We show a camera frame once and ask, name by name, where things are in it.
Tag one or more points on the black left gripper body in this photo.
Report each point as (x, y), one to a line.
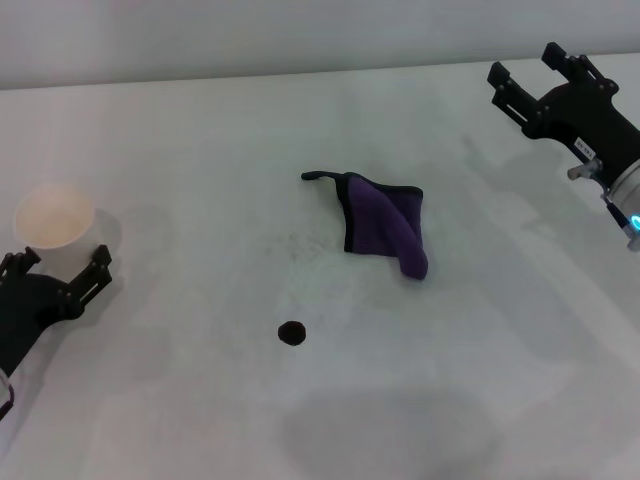
(30, 315)

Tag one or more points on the white paper cup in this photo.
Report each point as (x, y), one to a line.
(55, 215)

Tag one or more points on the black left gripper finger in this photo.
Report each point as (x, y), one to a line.
(92, 277)
(12, 265)

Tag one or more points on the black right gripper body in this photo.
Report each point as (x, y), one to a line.
(585, 120)

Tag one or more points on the purple rag with black trim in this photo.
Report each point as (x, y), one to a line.
(372, 220)

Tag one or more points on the black water stain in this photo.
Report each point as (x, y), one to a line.
(292, 332)

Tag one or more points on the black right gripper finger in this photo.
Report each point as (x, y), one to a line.
(580, 67)
(515, 95)

